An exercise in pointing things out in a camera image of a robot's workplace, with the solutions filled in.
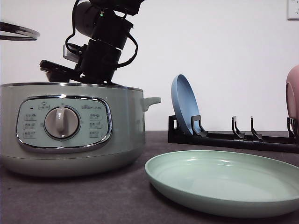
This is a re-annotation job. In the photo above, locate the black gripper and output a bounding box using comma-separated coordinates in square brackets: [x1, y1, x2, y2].
[39, 39, 122, 84]

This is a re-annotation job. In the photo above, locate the glass steamer lid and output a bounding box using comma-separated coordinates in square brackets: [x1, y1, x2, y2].
[0, 21, 40, 41]

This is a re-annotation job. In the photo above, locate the green plate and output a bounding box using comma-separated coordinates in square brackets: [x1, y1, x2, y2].
[145, 150, 299, 218]

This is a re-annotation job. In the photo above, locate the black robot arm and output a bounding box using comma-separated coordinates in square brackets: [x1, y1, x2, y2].
[40, 0, 145, 84]

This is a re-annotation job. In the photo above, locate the green electric steamer pot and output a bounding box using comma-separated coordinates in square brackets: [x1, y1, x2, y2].
[0, 82, 162, 178]

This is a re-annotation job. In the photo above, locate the blue plate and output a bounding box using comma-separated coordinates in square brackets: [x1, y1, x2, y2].
[171, 74, 201, 134]

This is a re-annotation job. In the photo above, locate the black plate rack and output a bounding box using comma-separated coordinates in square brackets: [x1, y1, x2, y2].
[168, 115, 299, 153]

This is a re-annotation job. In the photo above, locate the pink plate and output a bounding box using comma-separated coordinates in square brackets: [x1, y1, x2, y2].
[285, 65, 299, 122]

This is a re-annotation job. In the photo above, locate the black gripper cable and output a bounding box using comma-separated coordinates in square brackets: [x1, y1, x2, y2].
[65, 10, 138, 67]

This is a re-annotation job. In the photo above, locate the white wall socket right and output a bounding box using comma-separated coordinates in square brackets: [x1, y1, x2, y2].
[284, 0, 299, 23]

